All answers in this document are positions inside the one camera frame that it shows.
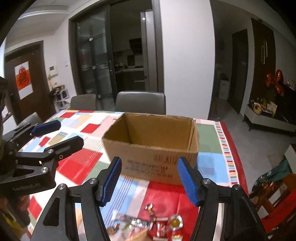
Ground black white snack bar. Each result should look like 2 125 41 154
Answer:
111 210 153 230

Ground red striped twisted candy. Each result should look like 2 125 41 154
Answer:
149 217 169 238

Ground gold pastry packet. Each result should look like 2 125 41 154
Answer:
125 229 152 241

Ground colourful patchwork tablecloth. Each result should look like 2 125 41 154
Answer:
21 110 247 240

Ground yellow round candy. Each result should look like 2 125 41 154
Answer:
168 214 183 231

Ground red paper door poster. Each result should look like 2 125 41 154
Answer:
15 61 33 100

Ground purple foil twisted candy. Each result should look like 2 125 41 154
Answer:
144 203 157 221

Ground grey chair far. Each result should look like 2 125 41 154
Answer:
70 94 97 110

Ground grey chair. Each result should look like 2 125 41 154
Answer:
70 94 97 110
115 91 166 115

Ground brown cardboard box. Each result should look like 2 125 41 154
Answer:
102 113 199 185

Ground red gift bag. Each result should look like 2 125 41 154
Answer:
249 174 295 234

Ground white low tv cabinet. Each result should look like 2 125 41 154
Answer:
244 106 295 132

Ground grey chair near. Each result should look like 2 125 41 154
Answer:
115 91 166 115

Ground glass sliding door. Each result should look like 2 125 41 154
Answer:
68 4 117 110

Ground red heart balloons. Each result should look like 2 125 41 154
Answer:
265 69 284 96

